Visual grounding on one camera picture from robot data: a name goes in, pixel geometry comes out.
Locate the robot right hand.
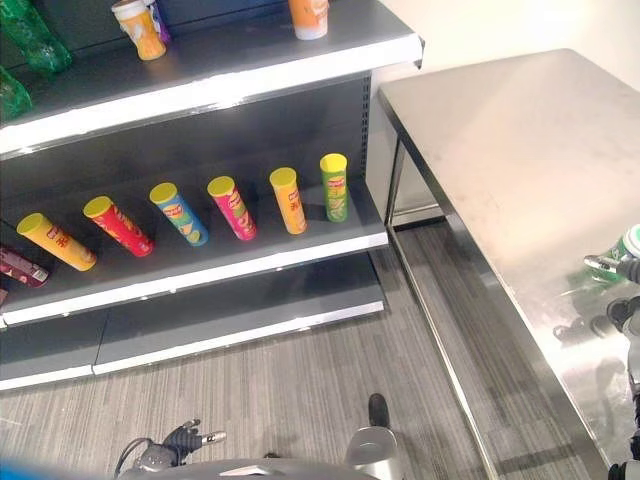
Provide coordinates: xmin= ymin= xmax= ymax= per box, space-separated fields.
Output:
xmin=583 ymin=253 xmax=640 ymax=352

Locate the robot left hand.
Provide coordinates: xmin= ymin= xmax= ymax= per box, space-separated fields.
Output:
xmin=161 ymin=418 xmax=228 ymax=460

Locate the green drink can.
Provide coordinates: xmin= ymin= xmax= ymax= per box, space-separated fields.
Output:
xmin=597 ymin=223 xmax=640 ymax=284

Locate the blurred blue object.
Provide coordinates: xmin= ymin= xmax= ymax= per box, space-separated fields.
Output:
xmin=0 ymin=438 xmax=114 ymax=480

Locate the stainless steel table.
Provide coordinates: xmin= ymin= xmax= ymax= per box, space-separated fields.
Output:
xmin=375 ymin=47 xmax=640 ymax=480

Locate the robot silver leg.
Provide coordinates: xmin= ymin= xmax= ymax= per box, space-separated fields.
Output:
xmin=343 ymin=424 xmax=400 ymax=480

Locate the robot dark foot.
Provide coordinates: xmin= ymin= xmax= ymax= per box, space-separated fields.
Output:
xmin=367 ymin=392 xmax=391 ymax=430

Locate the red chips can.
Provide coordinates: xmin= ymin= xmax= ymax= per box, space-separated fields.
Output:
xmin=82 ymin=195 xmax=156 ymax=259

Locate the blue chips can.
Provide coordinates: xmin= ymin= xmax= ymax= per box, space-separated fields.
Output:
xmin=148 ymin=181 xmax=210 ymax=248

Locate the yellow chips can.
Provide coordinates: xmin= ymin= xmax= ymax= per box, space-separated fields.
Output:
xmin=15 ymin=212 xmax=98 ymax=273

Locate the maroon snack package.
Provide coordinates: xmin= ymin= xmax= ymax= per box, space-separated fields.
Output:
xmin=0 ymin=245 xmax=52 ymax=290

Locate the pink chips can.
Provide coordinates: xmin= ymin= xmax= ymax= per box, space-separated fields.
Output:
xmin=206 ymin=175 xmax=258 ymax=242

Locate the orange chips can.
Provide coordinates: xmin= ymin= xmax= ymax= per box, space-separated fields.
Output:
xmin=268 ymin=166 xmax=309 ymax=236

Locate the green chips can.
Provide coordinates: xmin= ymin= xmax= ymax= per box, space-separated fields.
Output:
xmin=319 ymin=152 xmax=350 ymax=224

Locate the grey metal store shelf unit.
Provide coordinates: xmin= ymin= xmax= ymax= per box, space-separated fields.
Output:
xmin=0 ymin=0 xmax=426 ymax=392

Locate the green crinkly snack bag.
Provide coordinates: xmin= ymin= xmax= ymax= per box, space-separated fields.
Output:
xmin=0 ymin=64 xmax=34 ymax=124
xmin=0 ymin=0 xmax=74 ymax=77

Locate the orange instant noodle cup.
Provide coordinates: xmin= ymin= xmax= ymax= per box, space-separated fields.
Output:
xmin=110 ymin=0 xmax=168 ymax=63

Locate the purple snack package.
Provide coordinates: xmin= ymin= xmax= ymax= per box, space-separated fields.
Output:
xmin=145 ymin=0 xmax=173 ymax=44

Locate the orange white-rimmed noodle cup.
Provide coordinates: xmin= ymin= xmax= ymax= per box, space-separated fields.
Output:
xmin=287 ymin=0 xmax=331 ymax=42

